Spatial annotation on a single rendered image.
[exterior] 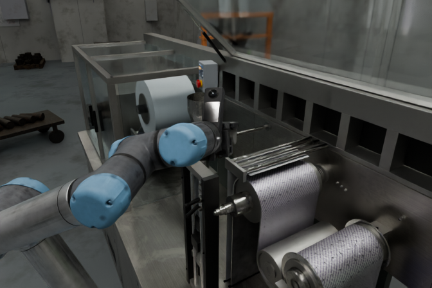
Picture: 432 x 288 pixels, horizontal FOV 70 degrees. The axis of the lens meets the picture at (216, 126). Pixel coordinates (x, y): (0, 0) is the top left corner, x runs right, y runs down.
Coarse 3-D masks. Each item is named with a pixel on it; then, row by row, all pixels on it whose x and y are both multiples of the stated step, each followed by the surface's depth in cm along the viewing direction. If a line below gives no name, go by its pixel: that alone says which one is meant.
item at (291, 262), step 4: (372, 232) 86; (376, 236) 85; (380, 244) 84; (288, 260) 79; (292, 260) 78; (296, 260) 77; (288, 264) 80; (292, 264) 78; (296, 264) 77; (300, 264) 75; (284, 268) 82; (288, 268) 80; (300, 268) 76; (304, 268) 74; (304, 272) 75; (308, 272) 73; (308, 276) 74; (312, 276) 73; (312, 280) 72; (312, 284) 73
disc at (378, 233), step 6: (348, 222) 93; (354, 222) 91; (360, 222) 89; (366, 222) 87; (372, 228) 86; (378, 234) 85; (384, 240) 83; (384, 246) 84; (384, 252) 84; (390, 252) 83; (384, 258) 84; (390, 258) 83; (384, 264) 85
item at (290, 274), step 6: (288, 270) 78; (294, 270) 76; (300, 270) 76; (288, 276) 78; (294, 276) 76; (300, 276) 74; (288, 282) 79; (294, 282) 76; (300, 282) 74; (306, 282) 74
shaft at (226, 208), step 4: (224, 204) 90; (228, 204) 90; (232, 204) 90; (220, 208) 89; (224, 208) 89; (228, 208) 89; (232, 208) 90; (216, 212) 89; (220, 212) 89; (224, 212) 89; (228, 212) 90
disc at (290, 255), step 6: (288, 252) 80; (282, 258) 82; (288, 258) 80; (294, 258) 78; (300, 258) 76; (282, 264) 83; (306, 264) 74; (282, 270) 83; (312, 270) 72; (318, 276) 72; (318, 282) 72
